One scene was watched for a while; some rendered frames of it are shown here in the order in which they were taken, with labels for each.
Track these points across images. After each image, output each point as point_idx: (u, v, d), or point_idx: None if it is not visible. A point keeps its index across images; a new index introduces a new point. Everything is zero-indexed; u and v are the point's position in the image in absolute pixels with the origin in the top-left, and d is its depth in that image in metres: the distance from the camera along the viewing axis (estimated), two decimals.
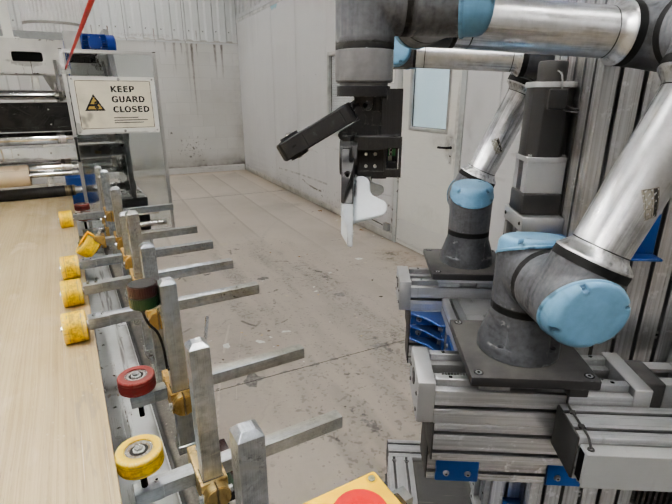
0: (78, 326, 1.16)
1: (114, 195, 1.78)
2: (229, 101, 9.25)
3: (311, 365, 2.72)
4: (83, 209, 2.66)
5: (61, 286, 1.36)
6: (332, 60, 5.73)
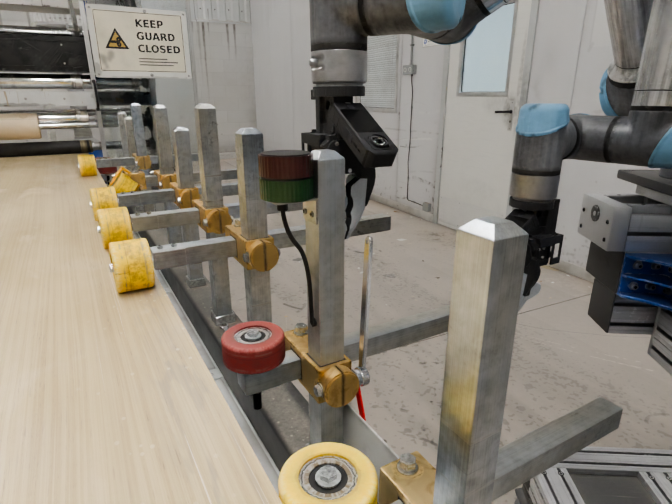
0: (140, 261, 0.70)
1: (159, 116, 1.33)
2: (242, 84, 8.80)
3: None
4: None
5: (100, 215, 0.90)
6: None
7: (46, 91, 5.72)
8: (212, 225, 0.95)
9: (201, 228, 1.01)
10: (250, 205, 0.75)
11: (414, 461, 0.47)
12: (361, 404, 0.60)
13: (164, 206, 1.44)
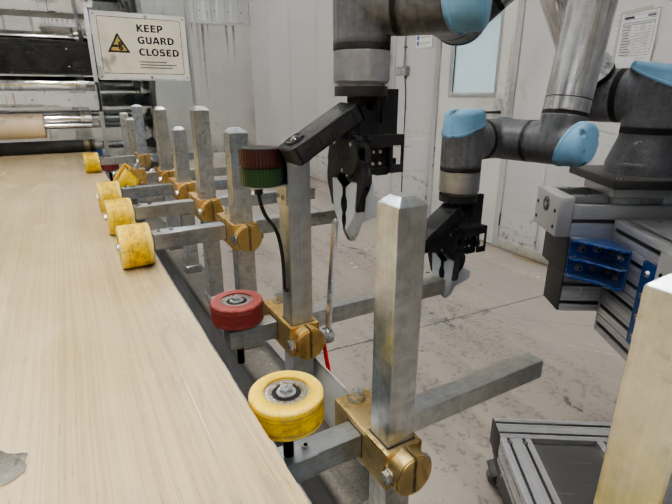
0: (142, 241, 0.82)
1: (159, 116, 1.45)
2: (241, 85, 8.92)
3: (366, 341, 2.38)
4: None
5: (106, 204, 1.02)
6: None
7: (48, 92, 5.84)
8: (206, 214, 1.07)
9: (197, 217, 1.13)
10: (237, 194, 0.87)
11: (361, 393, 0.59)
12: (327, 358, 0.72)
13: (163, 200, 1.56)
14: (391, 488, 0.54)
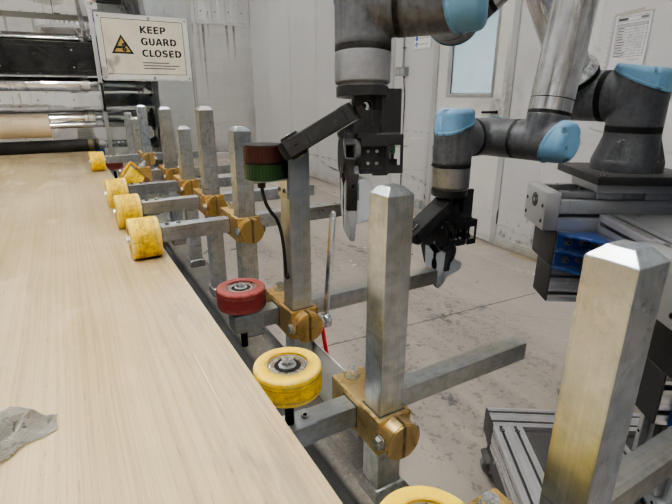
0: (151, 233, 0.88)
1: (163, 116, 1.50)
2: (241, 85, 8.97)
3: (365, 336, 2.44)
4: None
5: (116, 200, 1.07)
6: None
7: (50, 92, 5.89)
8: (210, 209, 1.12)
9: (201, 212, 1.18)
10: (240, 189, 0.92)
11: (356, 370, 0.64)
12: (325, 341, 0.77)
13: (167, 197, 1.61)
14: (383, 454, 0.59)
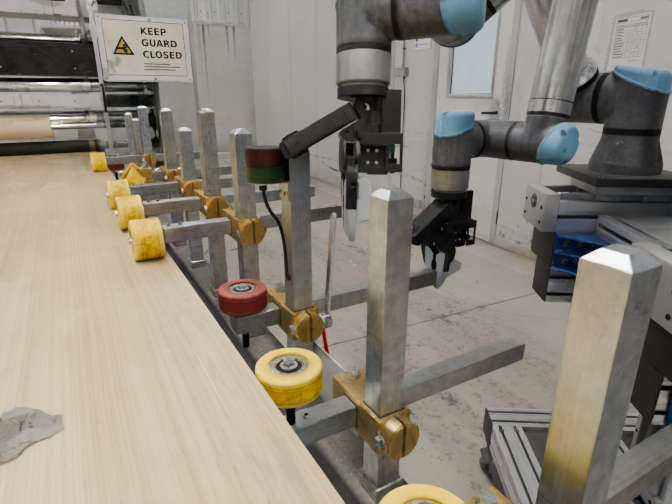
0: (153, 235, 0.88)
1: (165, 118, 1.51)
2: (241, 85, 8.98)
3: (365, 336, 2.44)
4: None
5: (118, 201, 1.08)
6: None
7: (51, 93, 5.90)
8: (211, 210, 1.13)
9: (202, 213, 1.19)
10: (242, 191, 0.93)
11: (356, 370, 0.65)
12: (326, 342, 0.78)
13: (168, 198, 1.62)
14: (383, 454, 0.60)
